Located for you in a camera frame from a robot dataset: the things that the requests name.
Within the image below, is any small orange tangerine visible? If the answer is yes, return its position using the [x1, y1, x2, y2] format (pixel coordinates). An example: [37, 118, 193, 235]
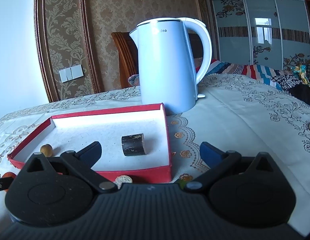
[2, 172, 17, 192]

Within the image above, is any dark sugarcane piece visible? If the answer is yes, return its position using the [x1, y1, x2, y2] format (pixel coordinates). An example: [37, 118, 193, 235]
[121, 133, 146, 157]
[114, 175, 133, 189]

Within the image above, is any green cucumber piece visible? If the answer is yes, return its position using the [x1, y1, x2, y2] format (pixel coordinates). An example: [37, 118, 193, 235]
[175, 179, 188, 189]

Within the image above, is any small tan longan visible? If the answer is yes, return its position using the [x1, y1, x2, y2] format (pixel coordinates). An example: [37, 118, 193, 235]
[40, 144, 54, 158]

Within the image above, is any red shallow box tray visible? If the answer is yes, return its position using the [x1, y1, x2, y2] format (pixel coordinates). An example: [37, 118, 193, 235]
[7, 103, 172, 183]

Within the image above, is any floral lace tablecloth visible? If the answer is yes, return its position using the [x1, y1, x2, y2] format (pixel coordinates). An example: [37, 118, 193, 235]
[0, 74, 310, 234]

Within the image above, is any patterned pillow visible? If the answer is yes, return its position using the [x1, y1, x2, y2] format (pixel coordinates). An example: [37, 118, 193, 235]
[128, 74, 140, 87]

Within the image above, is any white electric kettle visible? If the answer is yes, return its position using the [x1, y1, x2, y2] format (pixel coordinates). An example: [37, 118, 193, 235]
[130, 17, 212, 114]

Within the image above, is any striped colourful bedding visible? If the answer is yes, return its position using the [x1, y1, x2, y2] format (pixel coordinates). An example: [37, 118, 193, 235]
[206, 59, 301, 91]

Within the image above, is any dark clothes pile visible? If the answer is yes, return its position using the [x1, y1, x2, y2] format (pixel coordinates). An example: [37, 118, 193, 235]
[271, 63, 310, 106]

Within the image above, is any sliding glass wardrobe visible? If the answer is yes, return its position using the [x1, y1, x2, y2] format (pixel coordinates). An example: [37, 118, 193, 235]
[211, 0, 310, 70]

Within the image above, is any white wall switch panel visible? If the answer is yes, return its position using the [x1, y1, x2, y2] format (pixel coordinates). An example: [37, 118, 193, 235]
[59, 64, 84, 83]

